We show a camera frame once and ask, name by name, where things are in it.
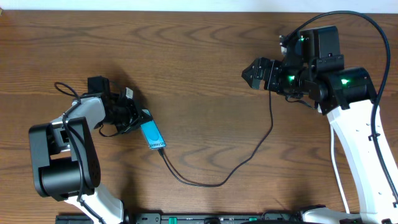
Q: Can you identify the teal screen Galaxy smartphone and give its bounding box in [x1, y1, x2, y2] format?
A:
[140, 119, 166, 150]

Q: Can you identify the black USB charging cable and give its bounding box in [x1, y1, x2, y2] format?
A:
[157, 90, 274, 189]

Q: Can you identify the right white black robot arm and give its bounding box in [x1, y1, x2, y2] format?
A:
[242, 26, 397, 223]

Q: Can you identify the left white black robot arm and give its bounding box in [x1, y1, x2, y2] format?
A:
[29, 76, 153, 223]

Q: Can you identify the white power strip cord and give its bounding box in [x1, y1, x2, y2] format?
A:
[329, 126, 352, 215]

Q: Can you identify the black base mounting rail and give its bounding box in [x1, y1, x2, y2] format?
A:
[55, 212, 302, 224]

